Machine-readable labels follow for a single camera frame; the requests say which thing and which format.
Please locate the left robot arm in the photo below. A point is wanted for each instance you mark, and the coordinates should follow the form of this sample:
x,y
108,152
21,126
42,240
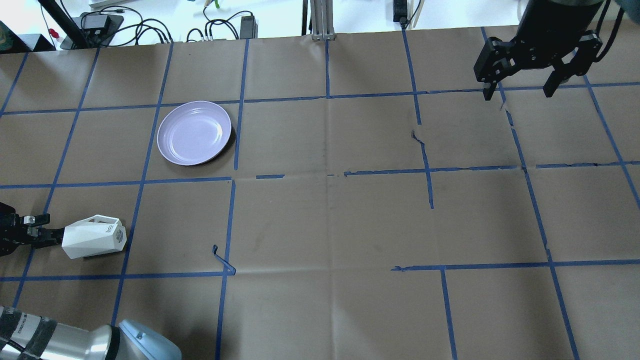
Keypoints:
x,y
25,336

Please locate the white faceted cup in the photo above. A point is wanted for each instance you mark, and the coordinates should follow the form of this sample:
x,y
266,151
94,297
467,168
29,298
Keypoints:
x,y
93,236

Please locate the brown paper table cover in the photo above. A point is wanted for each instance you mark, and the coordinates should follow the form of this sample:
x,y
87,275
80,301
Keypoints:
x,y
370,204

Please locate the black power adapter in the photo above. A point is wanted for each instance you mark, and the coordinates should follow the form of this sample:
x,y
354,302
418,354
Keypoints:
x,y
248,27

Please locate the lilac plate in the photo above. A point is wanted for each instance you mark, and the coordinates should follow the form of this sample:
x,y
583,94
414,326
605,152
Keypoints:
x,y
194,133

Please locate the black monitor stand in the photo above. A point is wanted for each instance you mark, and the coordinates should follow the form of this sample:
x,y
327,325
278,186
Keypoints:
x,y
98,28

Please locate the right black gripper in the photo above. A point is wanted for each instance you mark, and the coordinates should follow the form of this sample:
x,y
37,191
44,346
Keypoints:
x,y
546,36

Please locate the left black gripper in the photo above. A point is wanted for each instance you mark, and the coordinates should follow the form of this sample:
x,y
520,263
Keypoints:
x,y
11,235

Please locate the aluminium frame post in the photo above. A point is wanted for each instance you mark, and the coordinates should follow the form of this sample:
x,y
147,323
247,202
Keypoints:
x,y
322,20

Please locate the red button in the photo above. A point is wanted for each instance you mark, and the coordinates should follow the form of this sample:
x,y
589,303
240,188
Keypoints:
x,y
53,34

